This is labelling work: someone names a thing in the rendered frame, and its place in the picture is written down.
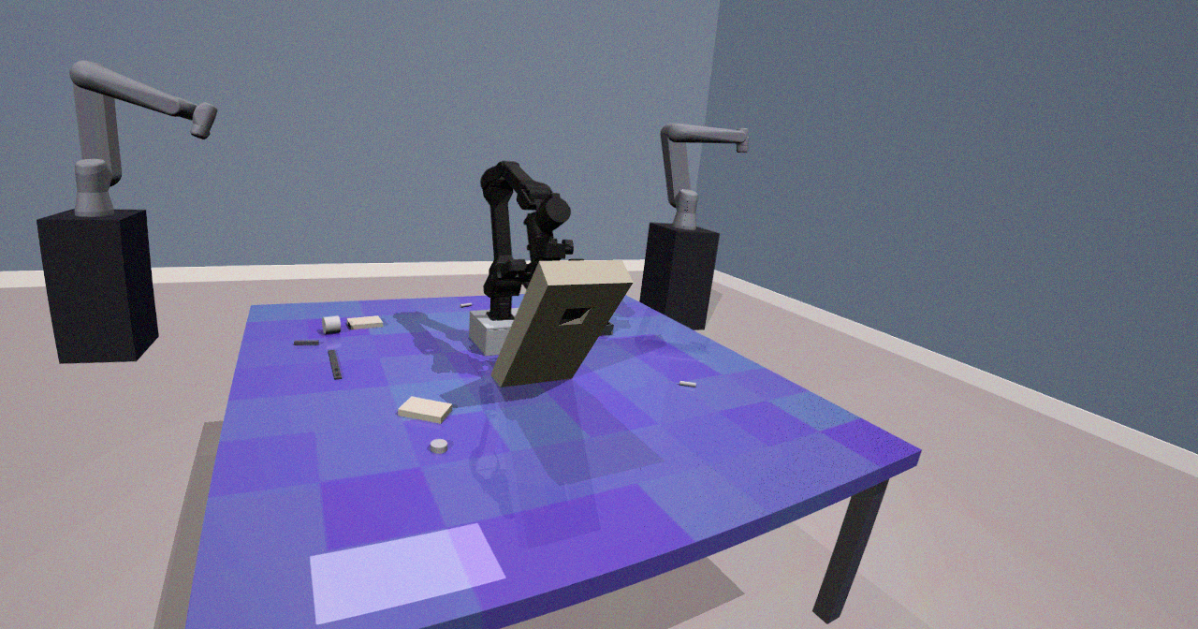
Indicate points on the beige rectangular block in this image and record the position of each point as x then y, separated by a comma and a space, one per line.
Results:
369, 322
431, 411

